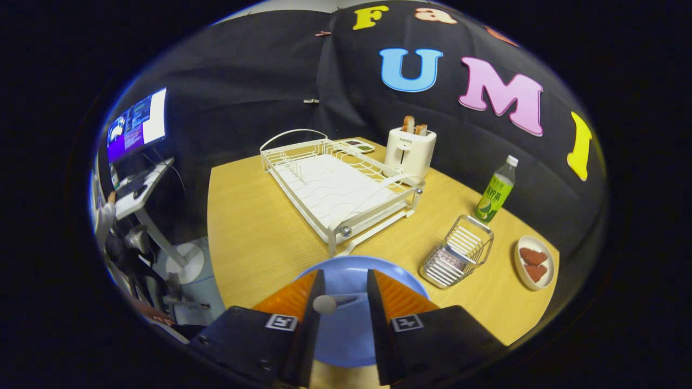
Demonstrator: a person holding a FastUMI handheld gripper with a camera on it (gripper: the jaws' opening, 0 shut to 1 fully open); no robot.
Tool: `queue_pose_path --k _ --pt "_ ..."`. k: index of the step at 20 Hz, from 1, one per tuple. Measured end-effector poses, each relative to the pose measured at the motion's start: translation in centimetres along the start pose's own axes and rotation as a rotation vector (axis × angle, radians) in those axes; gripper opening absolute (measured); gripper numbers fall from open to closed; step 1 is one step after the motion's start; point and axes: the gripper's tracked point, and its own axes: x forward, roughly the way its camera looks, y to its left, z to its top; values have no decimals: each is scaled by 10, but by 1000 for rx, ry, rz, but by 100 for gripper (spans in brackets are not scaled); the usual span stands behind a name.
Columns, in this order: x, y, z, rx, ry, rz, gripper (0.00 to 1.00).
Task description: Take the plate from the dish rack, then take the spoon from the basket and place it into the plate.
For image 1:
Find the small white dish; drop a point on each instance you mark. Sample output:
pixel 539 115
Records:
pixel 520 270

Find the white toaster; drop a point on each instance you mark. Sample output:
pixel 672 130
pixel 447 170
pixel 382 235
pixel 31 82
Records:
pixel 410 154

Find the white divided seasoning tray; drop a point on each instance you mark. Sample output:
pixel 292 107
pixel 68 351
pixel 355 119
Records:
pixel 357 146

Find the blue plate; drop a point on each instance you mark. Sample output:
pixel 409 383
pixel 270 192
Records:
pixel 346 337

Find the red meat piece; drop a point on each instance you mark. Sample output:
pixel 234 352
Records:
pixel 533 256
pixel 536 273

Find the metal spoon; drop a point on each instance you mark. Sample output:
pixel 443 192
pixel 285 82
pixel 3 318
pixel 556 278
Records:
pixel 324 304

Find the toast slice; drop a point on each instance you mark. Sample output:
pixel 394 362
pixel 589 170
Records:
pixel 408 124
pixel 421 129

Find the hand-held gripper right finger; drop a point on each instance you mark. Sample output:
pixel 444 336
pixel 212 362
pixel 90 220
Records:
pixel 379 335

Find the black keyboard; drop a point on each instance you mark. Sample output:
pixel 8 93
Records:
pixel 132 186

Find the computer monitor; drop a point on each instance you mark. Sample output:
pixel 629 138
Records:
pixel 138 124

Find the green tea bottle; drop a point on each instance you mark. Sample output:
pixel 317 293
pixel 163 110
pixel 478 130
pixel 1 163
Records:
pixel 494 192

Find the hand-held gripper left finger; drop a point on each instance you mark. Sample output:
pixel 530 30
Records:
pixel 311 335

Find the black backdrop cloth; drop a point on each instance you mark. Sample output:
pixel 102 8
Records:
pixel 243 81

